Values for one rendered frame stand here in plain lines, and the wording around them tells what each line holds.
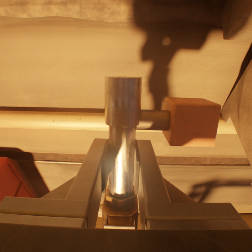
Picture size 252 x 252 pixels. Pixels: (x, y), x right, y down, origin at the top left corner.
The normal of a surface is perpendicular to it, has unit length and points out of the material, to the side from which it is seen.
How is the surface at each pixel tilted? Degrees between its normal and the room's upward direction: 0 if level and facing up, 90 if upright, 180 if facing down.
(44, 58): 0
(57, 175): 0
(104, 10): 5
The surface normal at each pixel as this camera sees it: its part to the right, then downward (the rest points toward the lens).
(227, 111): -1.00, -0.03
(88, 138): -0.02, 0.67
